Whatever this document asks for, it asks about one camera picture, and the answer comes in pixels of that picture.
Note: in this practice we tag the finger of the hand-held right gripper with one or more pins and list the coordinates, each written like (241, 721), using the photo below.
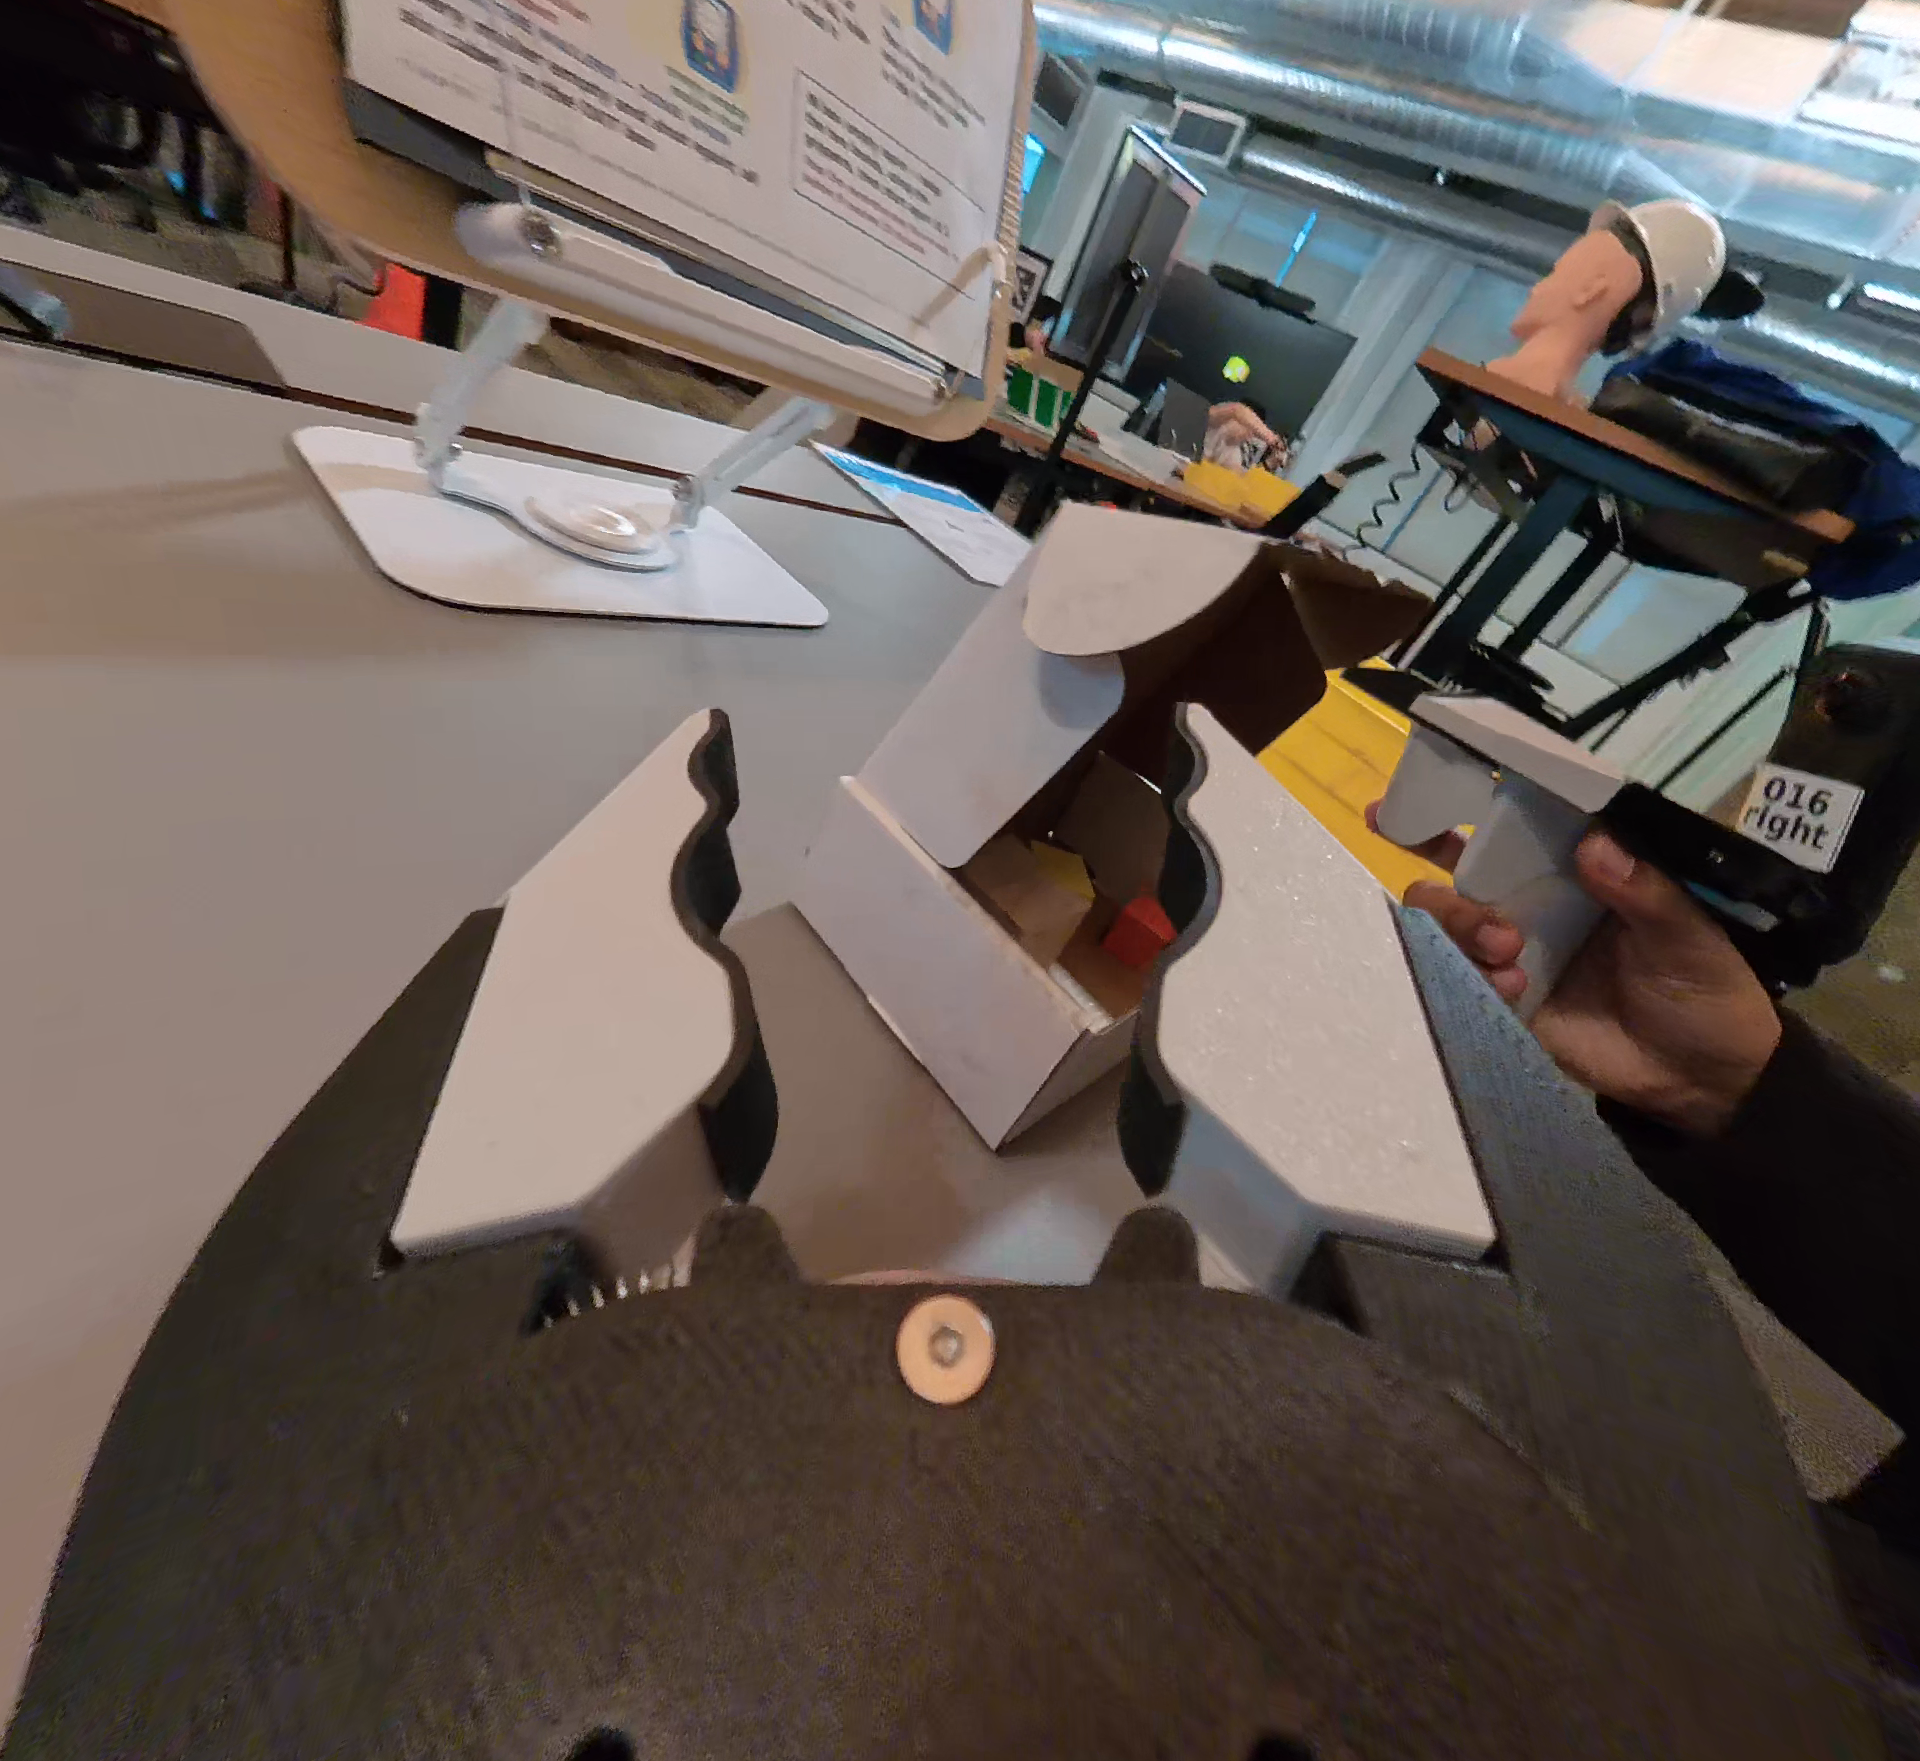
(1530, 757)

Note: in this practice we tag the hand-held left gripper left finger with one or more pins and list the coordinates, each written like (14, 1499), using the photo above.
(585, 1012)

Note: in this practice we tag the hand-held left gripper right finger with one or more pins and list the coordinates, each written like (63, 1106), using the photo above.
(1322, 1043)

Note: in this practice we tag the yellow plastic bin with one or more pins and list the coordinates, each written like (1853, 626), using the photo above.
(1350, 772)

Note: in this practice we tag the wooden cube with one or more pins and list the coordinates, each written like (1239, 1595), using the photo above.
(1030, 906)

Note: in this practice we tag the white cardboard mailer box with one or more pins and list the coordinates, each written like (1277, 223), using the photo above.
(929, 920)

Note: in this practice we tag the person's right forearm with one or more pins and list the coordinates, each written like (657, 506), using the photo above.
(1802, 1265)

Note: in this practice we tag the grey desk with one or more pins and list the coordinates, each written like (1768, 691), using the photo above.
(226, 818)

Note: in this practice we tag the red cube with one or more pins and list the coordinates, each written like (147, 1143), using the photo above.
(1142, 930)

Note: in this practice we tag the yellow cube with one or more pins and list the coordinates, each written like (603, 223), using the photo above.
(1065, 871)

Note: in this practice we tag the wooden table with black legs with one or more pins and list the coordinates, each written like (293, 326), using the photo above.
(1577, 434)

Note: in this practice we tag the blue jacket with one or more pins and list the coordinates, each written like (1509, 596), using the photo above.
(1771, 443)

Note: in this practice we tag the white stand with wooden board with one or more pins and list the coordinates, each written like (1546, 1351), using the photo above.
(571, 546)

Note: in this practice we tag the black monitor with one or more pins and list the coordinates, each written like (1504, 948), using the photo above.
(1262, 350)

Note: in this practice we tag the white hard hat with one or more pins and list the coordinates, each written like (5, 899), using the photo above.
(1672, 260)

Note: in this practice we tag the white printed leaflet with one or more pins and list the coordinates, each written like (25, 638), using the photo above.
(929, 515)

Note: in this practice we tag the small green plastic bin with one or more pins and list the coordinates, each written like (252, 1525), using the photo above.
(1042, 395)

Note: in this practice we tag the black white marker tag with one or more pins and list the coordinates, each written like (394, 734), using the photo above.
(1024, 289)

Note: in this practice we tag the printed instruction sheet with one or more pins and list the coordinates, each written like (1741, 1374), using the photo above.
(674, 35)

